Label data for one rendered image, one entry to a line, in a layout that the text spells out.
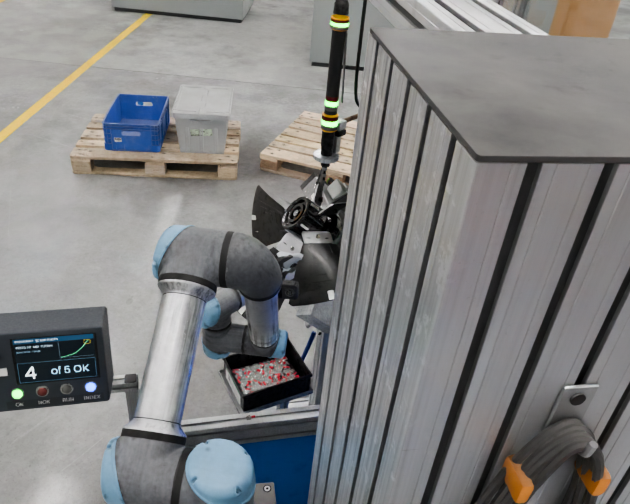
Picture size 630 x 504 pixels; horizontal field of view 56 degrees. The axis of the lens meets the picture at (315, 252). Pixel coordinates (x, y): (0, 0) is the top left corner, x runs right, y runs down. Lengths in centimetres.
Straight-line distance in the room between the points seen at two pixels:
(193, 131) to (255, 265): 342
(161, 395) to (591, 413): 80
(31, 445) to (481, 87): 261
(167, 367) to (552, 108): 88
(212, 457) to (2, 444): 187
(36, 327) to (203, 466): 52
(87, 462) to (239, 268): 170
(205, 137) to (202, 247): 341
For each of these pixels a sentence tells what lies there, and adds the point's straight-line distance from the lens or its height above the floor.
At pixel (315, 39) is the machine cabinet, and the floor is 31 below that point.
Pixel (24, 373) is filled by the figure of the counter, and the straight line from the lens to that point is 145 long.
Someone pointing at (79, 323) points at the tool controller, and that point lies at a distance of 140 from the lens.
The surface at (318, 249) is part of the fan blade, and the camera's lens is 171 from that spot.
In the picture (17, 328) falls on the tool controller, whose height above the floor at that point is 125.
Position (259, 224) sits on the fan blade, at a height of 104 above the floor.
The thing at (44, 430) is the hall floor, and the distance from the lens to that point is 289.
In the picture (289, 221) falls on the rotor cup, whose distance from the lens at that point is 181.
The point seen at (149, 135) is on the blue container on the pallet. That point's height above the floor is 28.
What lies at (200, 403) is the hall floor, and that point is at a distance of 286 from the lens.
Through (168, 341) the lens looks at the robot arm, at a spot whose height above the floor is 137.
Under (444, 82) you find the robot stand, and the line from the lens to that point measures 42.
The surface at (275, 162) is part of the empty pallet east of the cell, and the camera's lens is 464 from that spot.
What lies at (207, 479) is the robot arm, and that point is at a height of 127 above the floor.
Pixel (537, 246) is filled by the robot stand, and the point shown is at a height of 197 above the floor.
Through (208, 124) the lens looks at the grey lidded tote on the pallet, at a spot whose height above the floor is 39.
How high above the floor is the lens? 215
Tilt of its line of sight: 35 degrees down
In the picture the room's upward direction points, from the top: 6 degrees clockwise
